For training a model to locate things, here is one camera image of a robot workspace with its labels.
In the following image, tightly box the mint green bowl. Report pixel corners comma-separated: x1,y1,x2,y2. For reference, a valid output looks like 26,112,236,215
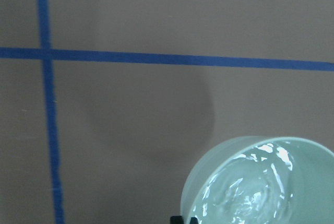
180,136,333,223

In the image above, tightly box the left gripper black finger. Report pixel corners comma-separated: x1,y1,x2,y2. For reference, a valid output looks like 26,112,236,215
170,216,198,224

